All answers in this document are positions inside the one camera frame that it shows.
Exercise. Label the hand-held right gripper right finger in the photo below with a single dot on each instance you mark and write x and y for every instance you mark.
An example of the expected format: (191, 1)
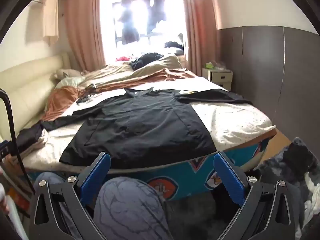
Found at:
(228, 180)

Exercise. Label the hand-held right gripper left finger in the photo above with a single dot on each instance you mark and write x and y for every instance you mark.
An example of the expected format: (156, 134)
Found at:
(97, 177)

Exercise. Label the black jacket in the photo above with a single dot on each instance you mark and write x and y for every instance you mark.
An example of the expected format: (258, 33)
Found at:
(145, 120)

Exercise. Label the pile of dark and light clothes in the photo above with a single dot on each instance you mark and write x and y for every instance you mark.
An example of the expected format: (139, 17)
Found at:
(32, 136)

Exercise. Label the heap of grey and white clothes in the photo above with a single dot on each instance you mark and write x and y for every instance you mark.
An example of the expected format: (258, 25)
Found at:
(295, 155)

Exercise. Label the dark clothes on duvet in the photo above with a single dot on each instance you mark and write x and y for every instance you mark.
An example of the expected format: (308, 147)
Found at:
(146, 59)

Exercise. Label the dark clothes by window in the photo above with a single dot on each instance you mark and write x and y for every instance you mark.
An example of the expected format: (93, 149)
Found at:
(175, 45)

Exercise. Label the person's left hand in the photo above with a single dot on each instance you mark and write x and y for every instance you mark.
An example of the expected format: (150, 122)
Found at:
(3, 206)

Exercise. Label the person's leg grey pants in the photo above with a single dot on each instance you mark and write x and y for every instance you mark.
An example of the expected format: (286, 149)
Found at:
(130, 205)
(50, 176)

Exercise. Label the bed with white patterned sheet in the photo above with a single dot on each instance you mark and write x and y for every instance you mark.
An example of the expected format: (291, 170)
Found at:
(237, 122)

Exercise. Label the cream padded headboard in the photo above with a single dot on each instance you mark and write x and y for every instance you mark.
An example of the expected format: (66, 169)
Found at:
(25, 80)

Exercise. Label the white pillow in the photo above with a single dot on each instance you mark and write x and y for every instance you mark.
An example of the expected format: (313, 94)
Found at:
(70, 82)

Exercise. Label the cream pillow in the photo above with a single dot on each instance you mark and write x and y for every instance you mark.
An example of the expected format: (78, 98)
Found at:
(67, 73)

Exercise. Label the cream nightstand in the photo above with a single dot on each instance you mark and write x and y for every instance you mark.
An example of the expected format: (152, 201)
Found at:
(220, 77)

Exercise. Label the green tissue pack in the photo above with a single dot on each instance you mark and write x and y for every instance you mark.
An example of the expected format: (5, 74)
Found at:
(209, 65)

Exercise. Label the brown and beige duvet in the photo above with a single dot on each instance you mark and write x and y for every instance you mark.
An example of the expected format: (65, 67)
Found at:
(150, 72)

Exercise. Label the red cloth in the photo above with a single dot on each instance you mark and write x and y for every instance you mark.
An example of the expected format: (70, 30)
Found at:
(122, 58)

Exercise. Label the hanging cream garment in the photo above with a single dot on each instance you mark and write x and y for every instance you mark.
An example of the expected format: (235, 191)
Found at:
(50, 17)

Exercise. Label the pink curtain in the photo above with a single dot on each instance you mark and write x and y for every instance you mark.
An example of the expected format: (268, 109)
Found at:
(82, 25)
(200, 25)

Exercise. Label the hanging grey garment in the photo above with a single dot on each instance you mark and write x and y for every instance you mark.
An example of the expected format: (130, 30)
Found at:
(128, 22)

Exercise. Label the hanging dark garment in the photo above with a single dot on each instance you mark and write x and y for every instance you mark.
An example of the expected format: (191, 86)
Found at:
(156, 10)

